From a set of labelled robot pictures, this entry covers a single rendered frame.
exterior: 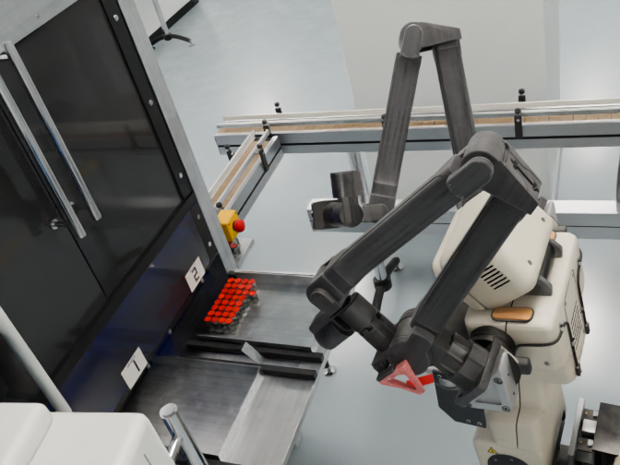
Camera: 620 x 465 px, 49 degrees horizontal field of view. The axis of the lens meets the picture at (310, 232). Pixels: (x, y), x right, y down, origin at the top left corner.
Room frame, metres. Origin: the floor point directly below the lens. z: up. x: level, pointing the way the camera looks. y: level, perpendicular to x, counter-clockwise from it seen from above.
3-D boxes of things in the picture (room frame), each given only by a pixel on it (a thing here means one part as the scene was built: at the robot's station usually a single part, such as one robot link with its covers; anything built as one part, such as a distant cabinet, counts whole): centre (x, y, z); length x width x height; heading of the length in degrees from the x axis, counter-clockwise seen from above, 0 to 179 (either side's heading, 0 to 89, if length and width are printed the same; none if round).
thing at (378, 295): (2.30, -0.25, 0.07); 0.50 x 0.08 x 0.14; 151
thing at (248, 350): (1.25, 0.19, 0.91); 0.14 x 0.03 x 0.06; 61
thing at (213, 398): (1.19, 0.42, 0.90); 0.34 x 0.26 x 0.04; 61
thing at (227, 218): (1.76, 0.25, 0.99); 0.08 x 0.07 x 0.07; 61
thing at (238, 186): (2.08, 0.23, 0.92); 0.69 x 0.15 x 0.16; 151
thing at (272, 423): (1.30, 0.28, 0.87); 0.70 x 0.48 x 0.02; 151
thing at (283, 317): (1.43, 0.16, 0.90); 0.34 x 0.26 x 0.04; 61
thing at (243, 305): (1.48, 0.24, 0.90); 0.18 x 0.02 x 0.05; 151
